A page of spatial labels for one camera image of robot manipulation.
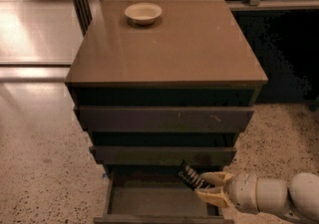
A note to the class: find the middle grey drawer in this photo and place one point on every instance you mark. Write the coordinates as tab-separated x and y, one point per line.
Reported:
162	155

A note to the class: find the grey drawer cabinet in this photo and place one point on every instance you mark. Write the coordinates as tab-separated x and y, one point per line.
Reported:
193	55

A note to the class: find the top grey drawer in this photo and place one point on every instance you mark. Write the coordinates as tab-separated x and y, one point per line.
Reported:
163	119

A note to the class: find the white ceramic bowl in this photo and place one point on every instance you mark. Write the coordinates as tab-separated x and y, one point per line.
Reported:
143	13

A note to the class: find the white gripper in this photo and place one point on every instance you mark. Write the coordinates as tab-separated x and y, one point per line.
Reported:
243	189

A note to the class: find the black rxbar chocolate bar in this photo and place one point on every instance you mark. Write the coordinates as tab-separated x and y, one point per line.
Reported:
191	178

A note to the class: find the open bottom grey drawer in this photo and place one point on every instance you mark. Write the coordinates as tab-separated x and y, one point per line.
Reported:
154	195

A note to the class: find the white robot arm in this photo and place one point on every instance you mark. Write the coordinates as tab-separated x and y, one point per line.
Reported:
296	201

